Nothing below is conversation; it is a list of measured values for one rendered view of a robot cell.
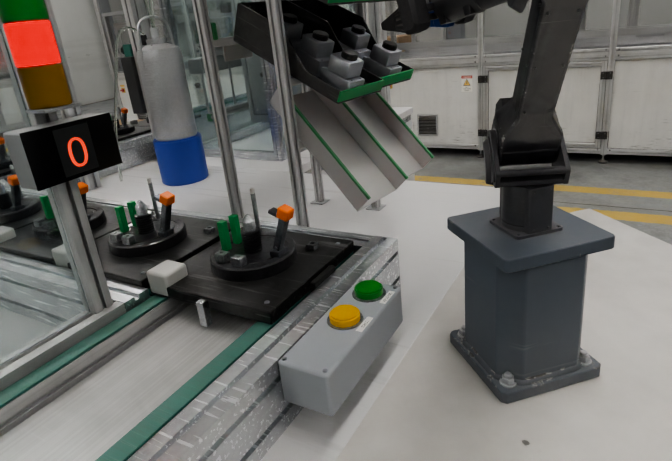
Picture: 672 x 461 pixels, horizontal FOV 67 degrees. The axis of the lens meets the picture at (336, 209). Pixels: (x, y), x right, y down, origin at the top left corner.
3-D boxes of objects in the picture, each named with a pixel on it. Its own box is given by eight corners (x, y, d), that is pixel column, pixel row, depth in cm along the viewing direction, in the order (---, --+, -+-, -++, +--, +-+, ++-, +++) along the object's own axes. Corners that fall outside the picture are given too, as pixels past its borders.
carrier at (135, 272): (240, 233, 100) (229, 172, 96) (144, 292, 81) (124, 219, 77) (156, 220, 112) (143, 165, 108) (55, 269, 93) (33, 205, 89)
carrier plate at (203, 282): (354, 250, 87) (353, 239, 87) (272, 325, 68) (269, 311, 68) (246, 234, 99) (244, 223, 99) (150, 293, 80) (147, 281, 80)
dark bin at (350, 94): (381, 91, 97) (392, 54, 93) (337, 104, 88) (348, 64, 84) (280, 34, 109) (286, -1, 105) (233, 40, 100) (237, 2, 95)
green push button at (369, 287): (388, 294, 73) (387, 281, 72) (376, 308, 69) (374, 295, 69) (363, 289, 75) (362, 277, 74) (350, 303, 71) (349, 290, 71)
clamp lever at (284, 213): (287, 248, 80) (295, 208, 76) (279, 253, 78) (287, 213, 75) (268, 238, 81) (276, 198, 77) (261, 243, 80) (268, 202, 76)
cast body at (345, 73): (361, 94, 93) (371, 57, 89) (346, 98, 90) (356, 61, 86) (328, 74, 97) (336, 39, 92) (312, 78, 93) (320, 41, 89)
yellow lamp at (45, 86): (81, 101, 64) (70, 62, 63) (43, 109, 60) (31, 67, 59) (58, 102, 67) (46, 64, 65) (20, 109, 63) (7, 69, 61)
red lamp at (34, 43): (70, 61, 63) (58, 19, 61) (30, 66, 59) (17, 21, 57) (46, 63, 65) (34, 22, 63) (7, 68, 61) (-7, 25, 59)
